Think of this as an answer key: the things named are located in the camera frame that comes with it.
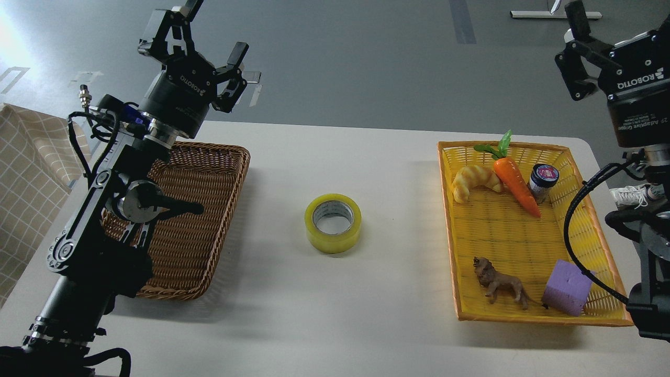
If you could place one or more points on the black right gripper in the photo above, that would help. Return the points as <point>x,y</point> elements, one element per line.
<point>637,90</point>

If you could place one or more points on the brown wicker basket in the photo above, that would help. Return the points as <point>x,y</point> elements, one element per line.
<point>185,250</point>

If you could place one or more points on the yellow tape roll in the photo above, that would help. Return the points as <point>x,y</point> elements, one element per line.
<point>327,206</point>

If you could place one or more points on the white stand base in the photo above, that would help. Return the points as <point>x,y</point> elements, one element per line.
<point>554,10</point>

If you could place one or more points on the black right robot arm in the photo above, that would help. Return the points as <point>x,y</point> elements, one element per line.
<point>648,301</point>

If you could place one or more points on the toy croissant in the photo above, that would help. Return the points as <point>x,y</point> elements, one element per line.
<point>472,176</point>

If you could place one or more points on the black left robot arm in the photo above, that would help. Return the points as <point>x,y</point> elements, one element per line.
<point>103,250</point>

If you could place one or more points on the brown toy lion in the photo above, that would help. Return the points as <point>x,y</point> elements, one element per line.
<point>494,281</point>

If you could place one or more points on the yellow plastic basket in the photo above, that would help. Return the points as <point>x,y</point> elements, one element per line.
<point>494,226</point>

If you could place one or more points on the small jar with pink lid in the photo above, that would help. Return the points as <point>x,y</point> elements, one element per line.
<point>542,179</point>

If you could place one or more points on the white sneaker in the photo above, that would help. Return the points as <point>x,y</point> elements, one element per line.
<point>637,196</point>

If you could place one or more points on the purple foam cube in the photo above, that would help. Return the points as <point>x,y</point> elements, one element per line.
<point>567,289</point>

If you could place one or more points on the toy carrot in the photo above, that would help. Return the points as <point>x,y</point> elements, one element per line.
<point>509,173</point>

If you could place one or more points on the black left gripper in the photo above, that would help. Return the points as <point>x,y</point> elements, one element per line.
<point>181,93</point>

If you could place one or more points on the beige checkered cloth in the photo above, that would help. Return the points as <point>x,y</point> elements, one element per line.
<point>38,168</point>

